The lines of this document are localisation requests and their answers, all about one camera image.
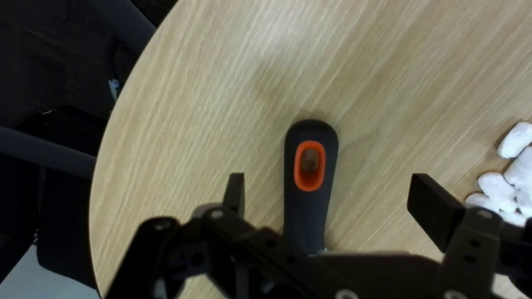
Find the pile of white foam pieces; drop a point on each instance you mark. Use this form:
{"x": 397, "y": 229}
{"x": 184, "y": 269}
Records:
{"x": 510, "y": 193}

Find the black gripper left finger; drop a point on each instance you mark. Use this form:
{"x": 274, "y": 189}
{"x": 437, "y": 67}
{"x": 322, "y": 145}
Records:
{"x": 236, "y": 193}

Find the black office chair base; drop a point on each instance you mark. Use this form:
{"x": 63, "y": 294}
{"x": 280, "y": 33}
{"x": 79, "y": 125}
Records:
{"x": 63, "y": 68}

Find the round wooden table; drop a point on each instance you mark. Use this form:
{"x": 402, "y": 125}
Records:
{"x": 410, "y": 86}

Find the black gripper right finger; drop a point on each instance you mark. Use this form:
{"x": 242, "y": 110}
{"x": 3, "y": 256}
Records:
{"x": 435, "y": 209}

